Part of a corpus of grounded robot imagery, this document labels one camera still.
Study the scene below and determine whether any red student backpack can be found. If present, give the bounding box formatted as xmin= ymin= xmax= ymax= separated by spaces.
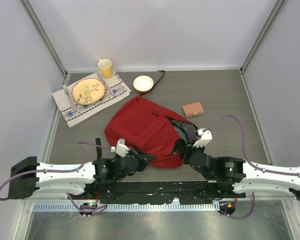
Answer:
xmin=94 ymin=69 xmax=198 ymax=170

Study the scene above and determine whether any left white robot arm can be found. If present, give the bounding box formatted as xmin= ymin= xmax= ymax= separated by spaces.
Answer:
xmin=8 ymin=149 xmax=155 ymax=200

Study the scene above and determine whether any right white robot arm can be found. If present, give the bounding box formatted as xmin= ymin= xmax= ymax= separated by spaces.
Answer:
xmin=183 ymin=147 xmax=300 ymax=201

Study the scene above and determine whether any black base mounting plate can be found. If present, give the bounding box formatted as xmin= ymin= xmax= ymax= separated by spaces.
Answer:
xmin=71 ymin=180 xmax=246 ymax=205

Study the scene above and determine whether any orange white bowl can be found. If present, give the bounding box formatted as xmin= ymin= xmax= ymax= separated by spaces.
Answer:
xmin=133 ymin=75 xmax=154 ymax=94

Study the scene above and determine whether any patterned cloth placemat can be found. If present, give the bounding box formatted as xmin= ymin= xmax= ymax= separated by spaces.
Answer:
xmin=52 ymin=72 xmax=131 ymax=128

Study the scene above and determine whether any yellow bird plate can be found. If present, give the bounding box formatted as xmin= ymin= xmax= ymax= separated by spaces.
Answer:
xmin=72 ymin=78 xmax=106 ymax=106

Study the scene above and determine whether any yellow mug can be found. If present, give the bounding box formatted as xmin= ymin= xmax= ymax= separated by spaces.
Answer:
xmin=98 ymin=59 xmax=114 ymax=79

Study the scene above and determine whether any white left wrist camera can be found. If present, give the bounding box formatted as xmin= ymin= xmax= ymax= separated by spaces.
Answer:
xmin=110 ymin=138 xmax=130 ymax=157

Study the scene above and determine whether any pink handled knife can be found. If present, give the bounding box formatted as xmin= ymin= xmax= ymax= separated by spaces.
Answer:
xmin=96 ymin=72 xmax=116 ymax=97

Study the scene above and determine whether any pink handled fork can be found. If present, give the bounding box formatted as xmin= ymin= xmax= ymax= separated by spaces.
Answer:
xmin=62 ymin=84 xmax=76 ymax=112

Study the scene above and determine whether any aluminium front rail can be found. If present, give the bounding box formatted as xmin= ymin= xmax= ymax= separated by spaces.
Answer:
xmin=21 ymin=192 xmax=296 ymax=203

